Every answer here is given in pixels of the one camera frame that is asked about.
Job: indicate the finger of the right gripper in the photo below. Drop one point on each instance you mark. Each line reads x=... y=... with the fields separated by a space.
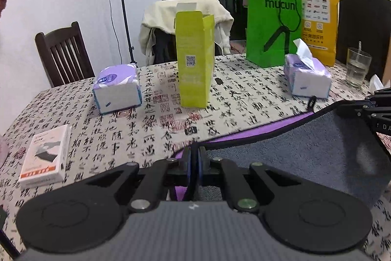
x=349 y=111
x=383 y=95

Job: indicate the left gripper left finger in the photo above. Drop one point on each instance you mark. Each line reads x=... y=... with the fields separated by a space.
x=85 y=214

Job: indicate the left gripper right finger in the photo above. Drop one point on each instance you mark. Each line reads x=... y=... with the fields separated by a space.
x=300 y=214

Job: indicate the purple grey microfibre towel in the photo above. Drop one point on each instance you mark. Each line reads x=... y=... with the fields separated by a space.
x=338 y=152

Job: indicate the crumpled white paper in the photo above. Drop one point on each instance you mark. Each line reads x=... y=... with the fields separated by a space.
x=376 y=84

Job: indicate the beige case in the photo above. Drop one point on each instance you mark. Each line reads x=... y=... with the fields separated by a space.
x=387 y=70

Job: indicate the glass with spoon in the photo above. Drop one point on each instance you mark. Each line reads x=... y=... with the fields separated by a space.
x=358 y=64

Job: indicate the white small box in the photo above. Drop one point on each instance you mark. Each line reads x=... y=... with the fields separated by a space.
x=45 y=158

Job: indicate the right tissue pack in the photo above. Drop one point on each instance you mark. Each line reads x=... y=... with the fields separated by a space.
x=306 y=75

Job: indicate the tissue pack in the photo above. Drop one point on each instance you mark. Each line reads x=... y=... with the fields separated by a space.
x=117 y=88
x=306 y=75

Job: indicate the black paper bag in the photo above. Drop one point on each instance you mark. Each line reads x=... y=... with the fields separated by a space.
x=365 y=24

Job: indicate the yellow paper bag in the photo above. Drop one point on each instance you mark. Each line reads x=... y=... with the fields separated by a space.
x=319 y=28

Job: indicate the left tissue pack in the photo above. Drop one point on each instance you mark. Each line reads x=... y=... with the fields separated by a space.
x=117 y=88

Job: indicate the calligraphy print tablecloth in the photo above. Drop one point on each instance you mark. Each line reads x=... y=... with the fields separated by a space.
x=242 y=95

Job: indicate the green mucun paper bag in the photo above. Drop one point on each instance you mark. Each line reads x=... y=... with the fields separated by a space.
x=272 y=27

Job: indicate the dark wooden chair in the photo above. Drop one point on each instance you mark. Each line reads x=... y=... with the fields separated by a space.
x=64 y=55

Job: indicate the chair with cream blanket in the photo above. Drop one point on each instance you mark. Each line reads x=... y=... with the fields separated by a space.
x=161 y=15

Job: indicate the lime green carton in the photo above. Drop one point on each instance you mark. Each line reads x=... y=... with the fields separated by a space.
x=195 y=48

